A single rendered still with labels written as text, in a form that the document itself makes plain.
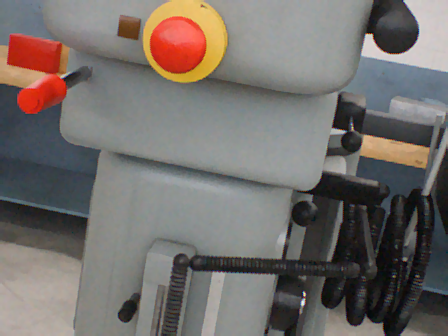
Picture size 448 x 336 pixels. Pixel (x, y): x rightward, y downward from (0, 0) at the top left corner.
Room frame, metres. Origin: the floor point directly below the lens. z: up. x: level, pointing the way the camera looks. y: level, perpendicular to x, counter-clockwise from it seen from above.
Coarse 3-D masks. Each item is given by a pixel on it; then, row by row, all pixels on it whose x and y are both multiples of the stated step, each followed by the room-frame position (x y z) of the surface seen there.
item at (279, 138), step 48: (96, 96) 0.77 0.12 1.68; (144, 96) 0.77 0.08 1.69; (192, 96) 0.76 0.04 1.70; (240, 96) 0.76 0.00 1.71; (288, 96) 0.76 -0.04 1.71; (336, 96) 0.77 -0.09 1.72; (96, 144) 0.77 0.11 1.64; (144, 144) 0.77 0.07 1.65; (192, 144) 0.76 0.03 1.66; (240, 144) 0.76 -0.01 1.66; (288, 144) 0.76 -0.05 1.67
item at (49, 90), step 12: (72, 72) 0.73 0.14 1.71; (84, 72) 0.75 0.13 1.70; (36, 84) 0.65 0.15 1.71; (48, 84) 0.66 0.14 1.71; (60, 84) 0.68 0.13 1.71; (72, 84) 0.72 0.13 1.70; (24, 96) 0.63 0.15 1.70; (36, 96) 0.63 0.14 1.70; (48, 96) 0.65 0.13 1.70; (60, 96) 0.67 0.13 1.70; (24, 108) 0.64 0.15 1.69; (36, 108) 0.64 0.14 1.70
